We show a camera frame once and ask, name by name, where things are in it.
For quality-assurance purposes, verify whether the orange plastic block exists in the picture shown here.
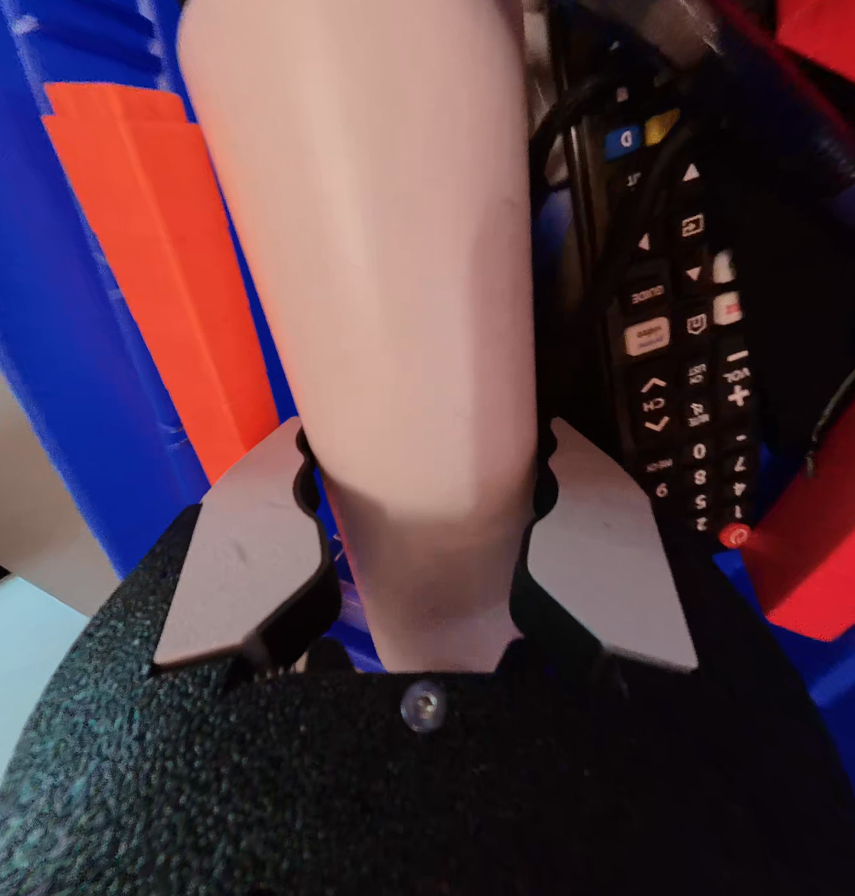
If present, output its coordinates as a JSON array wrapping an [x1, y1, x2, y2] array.
[[41, 83, 283, 485]]

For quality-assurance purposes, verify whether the black remote control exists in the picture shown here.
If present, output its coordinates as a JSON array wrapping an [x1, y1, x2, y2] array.
[[564, 77, 761, 554]]

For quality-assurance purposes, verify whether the blue plastic bin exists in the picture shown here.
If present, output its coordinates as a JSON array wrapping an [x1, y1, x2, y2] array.
[[0, 0, 855, 778]]

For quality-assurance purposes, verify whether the red plastic block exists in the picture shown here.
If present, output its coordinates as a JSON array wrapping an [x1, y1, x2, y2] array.
[[708, 0, 855, 95], [739, 392, 855, 641]]

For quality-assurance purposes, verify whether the black ribbed tube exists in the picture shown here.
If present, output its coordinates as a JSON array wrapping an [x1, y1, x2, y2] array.
[[764, 56, 855, 193]]

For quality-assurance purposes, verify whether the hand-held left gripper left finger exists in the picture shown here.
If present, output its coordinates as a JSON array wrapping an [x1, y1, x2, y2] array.
[[152, 417, 343, 673]]

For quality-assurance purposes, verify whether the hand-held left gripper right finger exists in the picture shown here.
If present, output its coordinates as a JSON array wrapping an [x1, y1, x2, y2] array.
[[509, 417, 700, 674]]

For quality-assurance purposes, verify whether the white bottle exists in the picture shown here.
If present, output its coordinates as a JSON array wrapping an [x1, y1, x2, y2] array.
[[177, 0, 551, 673]]

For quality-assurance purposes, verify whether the white desk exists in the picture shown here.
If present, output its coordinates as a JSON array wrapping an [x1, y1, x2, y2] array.
[[0, 577, 92, 830]]

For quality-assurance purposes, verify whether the black cable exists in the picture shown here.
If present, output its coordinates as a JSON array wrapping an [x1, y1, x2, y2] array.
[[529, 70, 614, 211]]

